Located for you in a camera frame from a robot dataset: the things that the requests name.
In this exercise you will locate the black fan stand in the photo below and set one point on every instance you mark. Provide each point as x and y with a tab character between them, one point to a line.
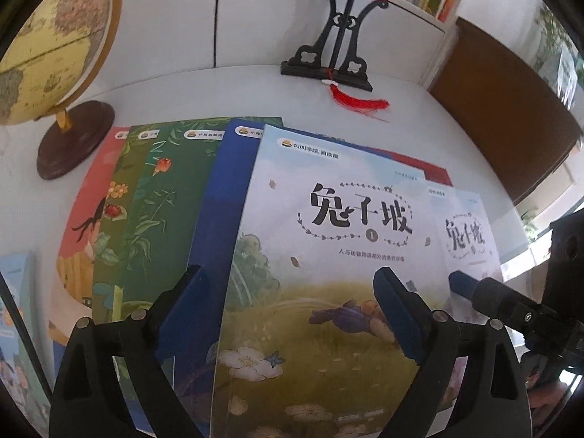
310	61

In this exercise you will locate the dark green beetle book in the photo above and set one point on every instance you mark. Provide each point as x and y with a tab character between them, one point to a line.
169	219

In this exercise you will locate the pale meadow cover book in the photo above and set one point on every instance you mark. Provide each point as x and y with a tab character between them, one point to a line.
319	255

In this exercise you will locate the red tassel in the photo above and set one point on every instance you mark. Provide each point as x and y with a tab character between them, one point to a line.
365	104

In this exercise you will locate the pale illustrated storybook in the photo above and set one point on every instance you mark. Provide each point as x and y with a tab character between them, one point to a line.
470	237

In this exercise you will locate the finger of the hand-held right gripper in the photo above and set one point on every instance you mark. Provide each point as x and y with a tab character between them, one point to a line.
461	285
497	299

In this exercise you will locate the brown wooden panel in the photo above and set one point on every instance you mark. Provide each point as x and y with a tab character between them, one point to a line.
502	114

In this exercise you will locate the red book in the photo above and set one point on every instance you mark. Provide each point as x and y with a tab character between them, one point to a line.
439	177

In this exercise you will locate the white bookshelf cabinet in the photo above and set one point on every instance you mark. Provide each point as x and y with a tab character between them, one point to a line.
273	18

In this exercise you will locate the light blue illustrated book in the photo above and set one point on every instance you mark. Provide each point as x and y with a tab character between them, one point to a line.
18	328

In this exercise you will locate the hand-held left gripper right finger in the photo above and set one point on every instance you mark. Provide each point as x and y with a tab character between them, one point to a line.
401	324

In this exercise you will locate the pink poet cover book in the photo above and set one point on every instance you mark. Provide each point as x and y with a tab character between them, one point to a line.
86	200

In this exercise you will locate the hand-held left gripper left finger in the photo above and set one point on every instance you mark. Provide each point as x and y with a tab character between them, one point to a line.
182	324

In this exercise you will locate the olive green butterfly book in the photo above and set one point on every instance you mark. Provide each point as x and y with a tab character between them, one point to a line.
123	178

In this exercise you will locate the yellow desk globe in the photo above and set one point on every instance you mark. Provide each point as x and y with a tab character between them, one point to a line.
50	41

